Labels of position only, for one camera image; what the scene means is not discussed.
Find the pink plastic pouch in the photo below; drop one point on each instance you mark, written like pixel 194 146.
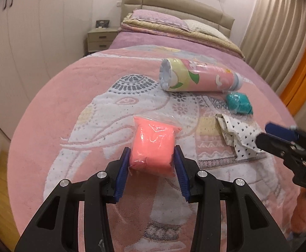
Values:
pixel 153 146

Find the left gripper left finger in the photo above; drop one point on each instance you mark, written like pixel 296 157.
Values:
pixel 54 227

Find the orange gloved hand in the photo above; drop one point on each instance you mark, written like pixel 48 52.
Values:
pixel 298 220

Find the white wardrobe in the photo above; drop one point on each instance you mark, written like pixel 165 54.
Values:
pixel 38 39

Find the purple pillow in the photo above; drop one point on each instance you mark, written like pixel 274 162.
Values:
pixel 159 18

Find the folded beige quilt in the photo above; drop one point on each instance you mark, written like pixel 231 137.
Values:
pixel 136 26

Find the pink labelled plastic bottle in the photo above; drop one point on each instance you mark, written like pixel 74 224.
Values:
pixel 182 75

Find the beige curtain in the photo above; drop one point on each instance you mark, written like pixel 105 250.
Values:
pixel 275 40

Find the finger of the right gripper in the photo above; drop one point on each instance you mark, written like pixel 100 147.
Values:
pixel 281 132
pixel 276 146

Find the pink elephant blanket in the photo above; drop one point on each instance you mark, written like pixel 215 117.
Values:
pixel 149 98

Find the small picture frame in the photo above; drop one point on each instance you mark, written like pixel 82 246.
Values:
pixel 102 24

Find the teal crumpled bag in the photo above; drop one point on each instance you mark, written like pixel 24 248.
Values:
pixel 238 103

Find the white patterned pillow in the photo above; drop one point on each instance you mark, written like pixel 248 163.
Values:
pixel 199 27

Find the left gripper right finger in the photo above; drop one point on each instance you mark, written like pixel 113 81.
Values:
pixel 250 226

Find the beige nightstand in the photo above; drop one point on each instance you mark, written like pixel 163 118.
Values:
pixel 100 39

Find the heart pattern white paper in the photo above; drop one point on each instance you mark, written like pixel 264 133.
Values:
pixel 240 135

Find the beige padded headboard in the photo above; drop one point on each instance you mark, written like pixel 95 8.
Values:
pixel 183 9

